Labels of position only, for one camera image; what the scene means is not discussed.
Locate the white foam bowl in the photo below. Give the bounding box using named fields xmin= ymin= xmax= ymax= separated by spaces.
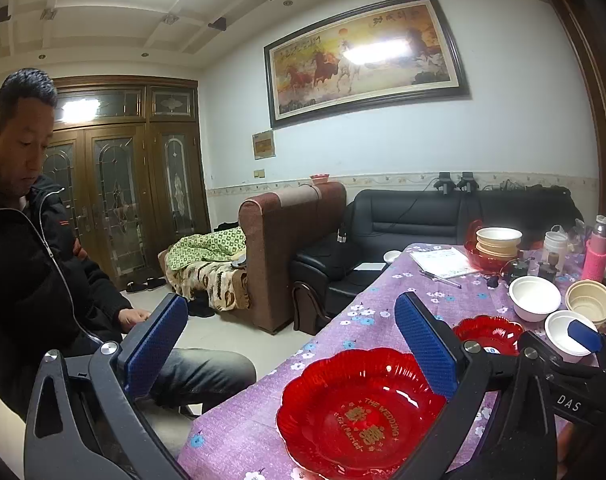
xmin=508 ymin=275 xmax=562 ymax=323
xmin=545 ymin=310 xmax=597 ymax=363

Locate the seated man in black jacket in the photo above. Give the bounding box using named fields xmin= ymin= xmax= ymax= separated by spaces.
xmin=0 ymin=66 xmax=258 ymax=424

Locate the red bowl under stack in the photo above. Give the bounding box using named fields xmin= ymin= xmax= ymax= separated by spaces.
xmin=463 ymin=219 xmax=519 ymax=274

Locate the black pen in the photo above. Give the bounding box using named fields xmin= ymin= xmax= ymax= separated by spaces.
xmin=419 ymin=270 xmax=462 ymax=289

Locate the dark wooden door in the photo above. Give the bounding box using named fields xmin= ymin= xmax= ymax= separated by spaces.
xmin=42 ymin=76 xmax=210 ymax=287

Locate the beige plastic bowl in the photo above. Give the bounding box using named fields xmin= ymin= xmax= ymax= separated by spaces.
xmin=565 ymin=280 xmax=606 ymax=327

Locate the white paper notebook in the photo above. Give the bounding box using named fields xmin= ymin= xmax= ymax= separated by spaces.
xmin=409 ymin=247 xmax=476 ymax=280

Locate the large red flower plate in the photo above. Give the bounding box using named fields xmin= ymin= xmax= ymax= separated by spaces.
xmin=276 ymin=348 xmax=446 ymax=479

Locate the black leather sofa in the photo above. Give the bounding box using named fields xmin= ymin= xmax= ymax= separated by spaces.
xmin=290 ymin=185 xmax=583 ymax=335

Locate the small white cup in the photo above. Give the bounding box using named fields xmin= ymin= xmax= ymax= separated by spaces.
xmin=383 ymin=250 xmax=402 ymax=264

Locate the brown armchair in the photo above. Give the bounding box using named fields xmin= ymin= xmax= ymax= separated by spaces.
xmin=158 ymin=182 xmax=346 ymax=334

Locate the small red gold-rimmed plate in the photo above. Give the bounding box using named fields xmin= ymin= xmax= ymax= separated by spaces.
xmin=452 ymin=315 xmax=524 ymax=356

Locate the small black jar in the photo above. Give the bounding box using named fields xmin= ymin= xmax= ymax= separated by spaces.
xmin=538 ymin=252 xmax=559 ymax=283

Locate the pink sleeved thermos bottle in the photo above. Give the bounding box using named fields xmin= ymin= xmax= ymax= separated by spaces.
xmin=582 ymin=214 xmax=606 ymax=282

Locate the purple floral tablecloth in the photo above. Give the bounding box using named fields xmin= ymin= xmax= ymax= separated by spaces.
xmin=176 ymin=242 xmax=606 ymax=480

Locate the stack of beige bowls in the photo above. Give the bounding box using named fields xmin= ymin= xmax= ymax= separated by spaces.
xmin=475 ymin=226 xmax=522 ymax=259

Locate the white lidded jar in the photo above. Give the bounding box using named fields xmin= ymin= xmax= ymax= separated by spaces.
xmin=542 ymin=224 xmax=568 ymax=272

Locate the green patterned blanket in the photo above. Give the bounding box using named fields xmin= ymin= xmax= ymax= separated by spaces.
xmin=165 ymin=226 xmax=246 ymax=271

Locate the framed horse painting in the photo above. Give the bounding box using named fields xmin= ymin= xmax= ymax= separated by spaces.
xmin=264 ymin=0 xmax=470 ymax=128

